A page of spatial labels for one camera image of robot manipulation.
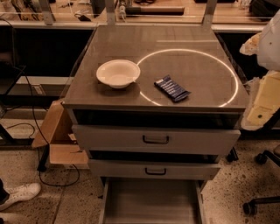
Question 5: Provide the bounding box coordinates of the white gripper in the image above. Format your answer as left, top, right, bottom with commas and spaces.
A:
241, 71, 280, 130

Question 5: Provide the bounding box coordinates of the blue rxbar blueberry wrapper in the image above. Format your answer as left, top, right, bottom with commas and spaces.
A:
154, 75, 190, 102

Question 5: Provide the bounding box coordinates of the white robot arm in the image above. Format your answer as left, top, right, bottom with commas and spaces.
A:
240, 10, 280, 130

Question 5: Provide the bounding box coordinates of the grey drawer cabinet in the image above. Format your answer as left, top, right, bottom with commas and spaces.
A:
61, 24, 250, 182

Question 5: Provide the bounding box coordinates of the open bottom drawer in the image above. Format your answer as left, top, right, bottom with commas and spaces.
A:
98, 178, 207, 224

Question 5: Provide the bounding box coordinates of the middle grey drawer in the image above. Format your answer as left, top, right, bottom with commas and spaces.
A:
88, 159, 220, 180

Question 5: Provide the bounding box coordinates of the grey drawer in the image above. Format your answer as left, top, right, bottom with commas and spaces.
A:
88, 159, 220, 180
73, 125, 241, 155

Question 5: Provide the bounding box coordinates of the top grey drawer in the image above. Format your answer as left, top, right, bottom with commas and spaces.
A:
73, 125, 241, 155

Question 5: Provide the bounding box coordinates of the black cabinet caster wheel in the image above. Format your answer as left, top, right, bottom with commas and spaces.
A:
226, 148, 239, 163

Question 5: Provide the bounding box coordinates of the black office chair base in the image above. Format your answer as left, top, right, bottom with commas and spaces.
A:
242, 150, 280, 217

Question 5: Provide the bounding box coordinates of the white ceramic bowl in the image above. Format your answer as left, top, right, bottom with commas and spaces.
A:
96, 59, 141, 88

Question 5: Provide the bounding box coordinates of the cardboard box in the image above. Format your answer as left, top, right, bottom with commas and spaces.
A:
31, 100, 88, 172

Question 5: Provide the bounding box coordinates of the white sneaker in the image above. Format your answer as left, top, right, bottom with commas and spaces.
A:
0, 183, 41, 211

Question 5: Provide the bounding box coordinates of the black floor cable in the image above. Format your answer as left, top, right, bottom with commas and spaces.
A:
0, 17, 81, 188

